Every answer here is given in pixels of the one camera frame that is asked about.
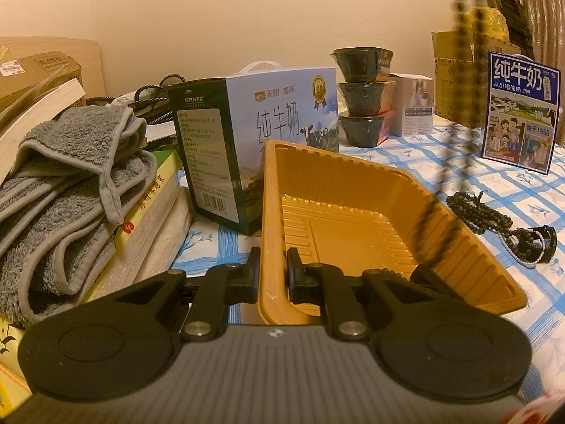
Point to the grey folded towel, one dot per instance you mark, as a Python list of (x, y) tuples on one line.
[(66, 185)]

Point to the beige curtain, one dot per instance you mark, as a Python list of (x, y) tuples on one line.
[(547, 17)]

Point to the small white product box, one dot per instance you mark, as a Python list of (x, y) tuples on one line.
[(415, 106)]

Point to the yellow-green rice package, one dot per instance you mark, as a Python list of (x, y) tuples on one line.
[(150, 194)]

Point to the blue checked tablecloth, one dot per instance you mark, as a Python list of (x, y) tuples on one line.
[(485, 176)]

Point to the thick white-paged book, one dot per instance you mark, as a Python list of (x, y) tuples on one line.
[(39, 115)]

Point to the black instant food bowl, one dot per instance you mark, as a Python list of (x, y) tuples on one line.
[(364, 97), (359, 64), (364, 130)]

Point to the black round bangle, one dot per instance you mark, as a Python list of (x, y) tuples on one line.
[(549, 240)]

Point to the light blue cow-print milk carton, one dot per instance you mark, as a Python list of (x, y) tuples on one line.
[(212, 141)]

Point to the yellow plastic bag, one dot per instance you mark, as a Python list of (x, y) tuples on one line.
[(490, 26)]

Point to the black metal folding rack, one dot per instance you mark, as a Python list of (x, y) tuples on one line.
[(507, 0)]

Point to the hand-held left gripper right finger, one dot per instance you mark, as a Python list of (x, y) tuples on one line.
[(295, 274)]

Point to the red patterned cloth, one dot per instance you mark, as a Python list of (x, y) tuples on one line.
[(545, 408)]

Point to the brown cardboard box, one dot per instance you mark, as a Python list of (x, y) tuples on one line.
[(35, 75)]

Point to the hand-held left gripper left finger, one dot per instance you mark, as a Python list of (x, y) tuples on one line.
[(254, 274)]

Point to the yellow printed box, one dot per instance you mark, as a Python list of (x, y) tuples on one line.
[(11, 362)]

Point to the open tan cardboard box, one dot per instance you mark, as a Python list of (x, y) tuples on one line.
[(454, 79)]

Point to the blue cartoon-print milk box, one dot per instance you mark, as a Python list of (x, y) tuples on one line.
[(521, 110)]

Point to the yellow plastic tray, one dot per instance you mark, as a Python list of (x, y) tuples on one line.
[(353, 229)]

